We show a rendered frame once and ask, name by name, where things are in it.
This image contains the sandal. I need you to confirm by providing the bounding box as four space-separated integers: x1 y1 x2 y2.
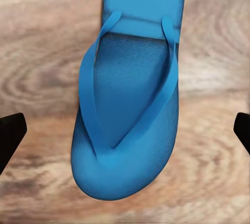
71 0 184 201

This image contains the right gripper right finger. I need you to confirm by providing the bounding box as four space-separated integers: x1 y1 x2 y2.
233 112 250 154

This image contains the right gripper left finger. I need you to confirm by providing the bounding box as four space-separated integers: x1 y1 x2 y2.
0 113 27 175

